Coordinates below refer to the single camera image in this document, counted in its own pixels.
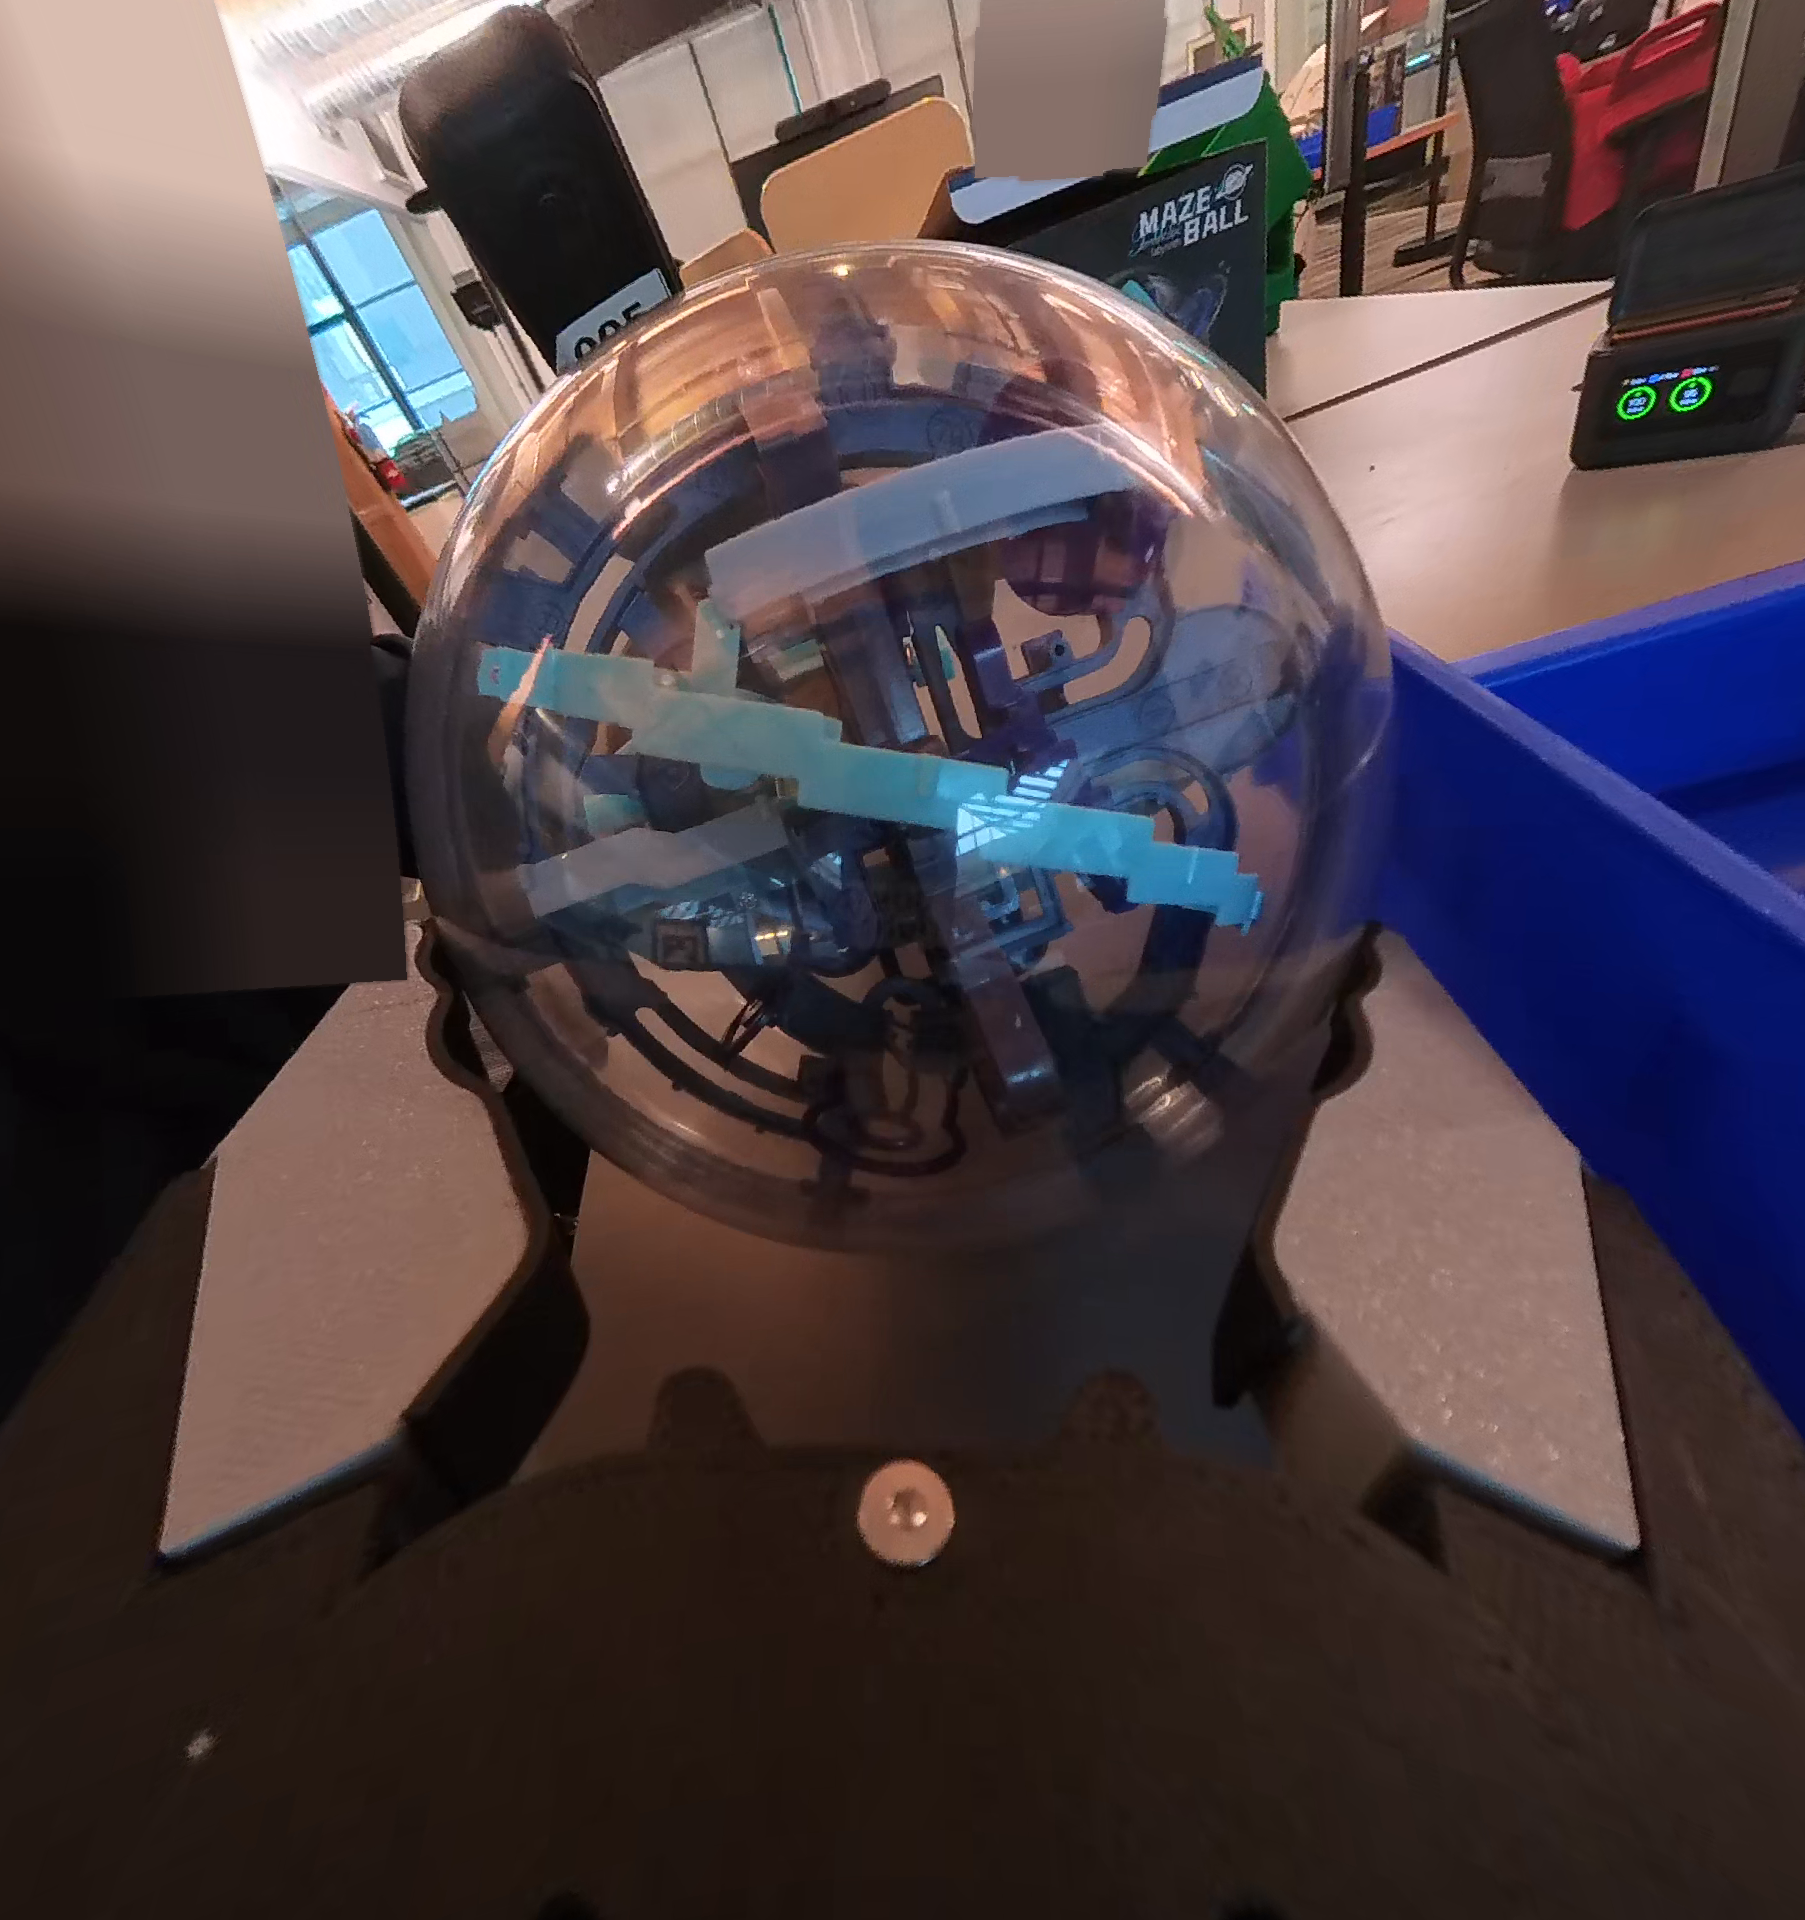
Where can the green cardboard box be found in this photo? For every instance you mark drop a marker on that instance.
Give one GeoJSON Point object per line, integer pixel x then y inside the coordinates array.
{"type": "Point", "coordinates": [1232, 90]}

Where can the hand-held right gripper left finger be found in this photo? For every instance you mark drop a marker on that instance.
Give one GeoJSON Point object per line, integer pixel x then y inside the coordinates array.
{"type": "Point", "coordinates": [348, 1305]}

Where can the clear plastic maze ball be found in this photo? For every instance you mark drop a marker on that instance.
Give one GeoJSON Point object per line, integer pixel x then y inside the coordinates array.
{"type": "Point", "coordinates": [903, 749]}

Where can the dark printed game box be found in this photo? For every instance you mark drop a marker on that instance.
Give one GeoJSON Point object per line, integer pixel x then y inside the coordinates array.
{"type": "Point", "coordinates": [1188, 225]}

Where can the red backed office chair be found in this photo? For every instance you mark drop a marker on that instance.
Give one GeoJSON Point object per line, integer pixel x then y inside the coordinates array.
{"type": "Point", "coordinates": [1651, 122]}

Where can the person's black clothing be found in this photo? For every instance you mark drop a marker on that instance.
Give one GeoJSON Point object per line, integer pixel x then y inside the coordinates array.
{"type": "Point", "coordinates": [91, 1171]}

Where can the black device with green display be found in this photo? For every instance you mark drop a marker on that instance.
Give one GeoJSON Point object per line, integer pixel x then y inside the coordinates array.
{"type": "Point", "coordinates": [1711, 315]}

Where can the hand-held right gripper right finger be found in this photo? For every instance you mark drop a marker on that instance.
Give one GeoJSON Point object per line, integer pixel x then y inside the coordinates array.
{"type": "Point", "coordinates": [1456, 1305]}

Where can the large blue plastic bin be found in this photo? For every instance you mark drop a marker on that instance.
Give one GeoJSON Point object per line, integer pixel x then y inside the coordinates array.
{"type": "Point", "coordinates": [1636, 900]}

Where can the brown cardboard box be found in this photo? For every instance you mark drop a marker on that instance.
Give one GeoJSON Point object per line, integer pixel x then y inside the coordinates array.
{"type": "Point", "coordinates": [872, 173]}

